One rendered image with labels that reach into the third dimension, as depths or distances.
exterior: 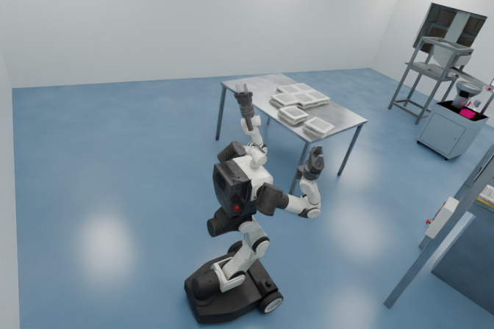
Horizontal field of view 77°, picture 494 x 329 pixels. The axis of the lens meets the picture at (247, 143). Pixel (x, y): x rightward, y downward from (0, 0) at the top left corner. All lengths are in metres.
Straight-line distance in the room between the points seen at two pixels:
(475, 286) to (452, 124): 2.84
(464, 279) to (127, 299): 2.95
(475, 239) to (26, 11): 5.80
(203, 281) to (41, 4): 4.32
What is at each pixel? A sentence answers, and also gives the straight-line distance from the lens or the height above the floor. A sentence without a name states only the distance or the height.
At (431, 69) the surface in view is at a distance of 6.93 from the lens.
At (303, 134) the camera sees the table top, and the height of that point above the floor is 0.87.
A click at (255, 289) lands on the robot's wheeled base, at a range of 2.65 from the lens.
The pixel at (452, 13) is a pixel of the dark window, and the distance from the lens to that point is 8.99.
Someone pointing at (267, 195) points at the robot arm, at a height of 1.31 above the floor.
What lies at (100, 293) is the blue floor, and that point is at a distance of 2.82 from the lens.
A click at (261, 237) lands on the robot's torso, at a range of 2.29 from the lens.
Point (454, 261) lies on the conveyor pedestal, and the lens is 3.62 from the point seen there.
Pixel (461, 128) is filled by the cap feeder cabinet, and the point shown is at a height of 0.58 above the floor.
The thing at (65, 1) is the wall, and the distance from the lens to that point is 5.40.
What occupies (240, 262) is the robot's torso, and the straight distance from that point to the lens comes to 2.45.
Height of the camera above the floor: 2.38
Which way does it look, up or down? 33 degrees down
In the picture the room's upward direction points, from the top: 12 degrees clockwise
